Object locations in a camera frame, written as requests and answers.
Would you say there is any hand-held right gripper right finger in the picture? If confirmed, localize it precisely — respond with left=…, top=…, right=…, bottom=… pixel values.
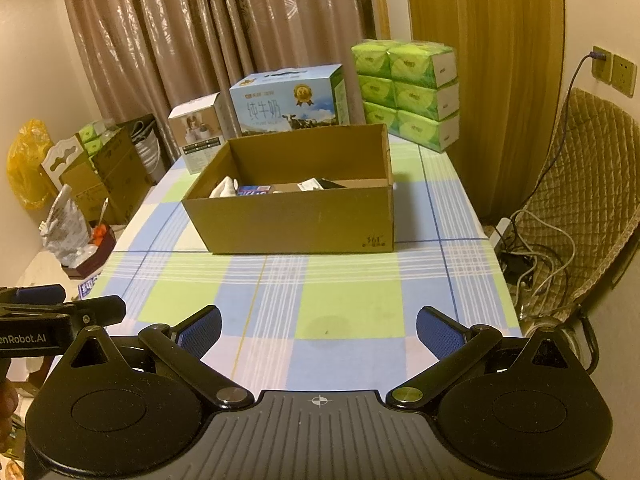
left=385, top=305, right=577, bottom=411

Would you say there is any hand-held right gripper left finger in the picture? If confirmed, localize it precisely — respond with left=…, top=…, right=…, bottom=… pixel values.
left=64, top=305, right=256, bottom=411

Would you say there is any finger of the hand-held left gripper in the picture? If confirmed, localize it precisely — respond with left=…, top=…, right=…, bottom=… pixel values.
left=62, top=294, right=126, bottom=328
left=0, top=284, right=67, bottom=306

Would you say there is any white sock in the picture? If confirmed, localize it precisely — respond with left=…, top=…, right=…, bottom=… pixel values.
left=209, top=177, right=239, bottom=199

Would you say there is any brown cardboard box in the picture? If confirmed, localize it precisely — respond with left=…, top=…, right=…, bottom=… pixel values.
left=180, top=123, right=396, bottom=256

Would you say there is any person's left hand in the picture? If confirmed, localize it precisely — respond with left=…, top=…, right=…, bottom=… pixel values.
left=0, top=382, right=21, bottom=428

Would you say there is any dark wooden tray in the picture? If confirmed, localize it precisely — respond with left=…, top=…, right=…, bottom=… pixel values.
left=59, top=232, right=119, bottom=279

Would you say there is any white plastic bag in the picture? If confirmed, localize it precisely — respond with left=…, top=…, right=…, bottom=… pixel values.
left=42, top=184, right=94, bottom=267

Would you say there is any black power adapter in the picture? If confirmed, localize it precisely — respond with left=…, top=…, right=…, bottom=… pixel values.
left=499, top=252, right=532, bottom=274

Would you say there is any white power strip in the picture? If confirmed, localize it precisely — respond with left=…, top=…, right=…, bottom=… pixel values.
left=487, top=217, right=512, bottom=249

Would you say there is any yellow plastic bag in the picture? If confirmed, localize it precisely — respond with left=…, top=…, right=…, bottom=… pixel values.
left=7, top=118, right=56, bottom=212

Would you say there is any white carved chair back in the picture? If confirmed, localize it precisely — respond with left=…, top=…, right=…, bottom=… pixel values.
left=39, top=134, right=86, bottom=197

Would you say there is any brown storage carton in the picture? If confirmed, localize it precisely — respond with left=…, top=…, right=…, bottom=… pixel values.
left=59, top=124, right=154, bottom=227

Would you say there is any striped bag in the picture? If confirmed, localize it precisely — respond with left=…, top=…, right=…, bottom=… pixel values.
left=129, top=119, right=162, bottom=187

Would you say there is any loose green tissue pack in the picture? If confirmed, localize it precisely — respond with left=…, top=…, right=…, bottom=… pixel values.
left=77, top=119, right=109, bottom=157

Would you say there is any quilted chair cover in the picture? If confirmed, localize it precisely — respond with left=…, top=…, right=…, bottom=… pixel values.
left=509, top=87, right=640, bottom=322

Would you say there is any white product box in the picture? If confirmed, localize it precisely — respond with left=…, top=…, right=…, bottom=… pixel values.
left=167, top=92, right=236, bottom=175

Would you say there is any blue milk carton case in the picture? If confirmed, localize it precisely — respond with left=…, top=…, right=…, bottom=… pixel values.
left=228, top=63, right=350, bottom=139

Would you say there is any stack of green tissue packs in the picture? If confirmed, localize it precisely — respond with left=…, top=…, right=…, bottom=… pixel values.
left=349, top=39, right=460, bottom=154

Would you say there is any wooden door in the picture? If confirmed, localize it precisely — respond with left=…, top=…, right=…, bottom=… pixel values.
left=402, top=0, right=567, bottom=227

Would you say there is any brown curtain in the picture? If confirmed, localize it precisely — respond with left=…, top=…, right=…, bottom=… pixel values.
left=56, top=0, right=374, bottom=127

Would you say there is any white cable bundle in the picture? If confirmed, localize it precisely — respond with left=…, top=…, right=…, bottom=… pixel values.
left=507, top=207, right=577, bottom=311

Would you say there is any black chair frame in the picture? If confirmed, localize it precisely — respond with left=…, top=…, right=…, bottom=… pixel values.
left=574, top=309, right=602, bottom=377

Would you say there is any charger plug with cable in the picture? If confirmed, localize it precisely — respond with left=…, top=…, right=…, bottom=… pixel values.
left=519, top=45, right=609, bottom=212

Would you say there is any wall socket plate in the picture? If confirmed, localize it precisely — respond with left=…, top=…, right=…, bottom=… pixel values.
left=610, top=53, right=637, bottom=97
left=591, top=44, right=614, bottom=82

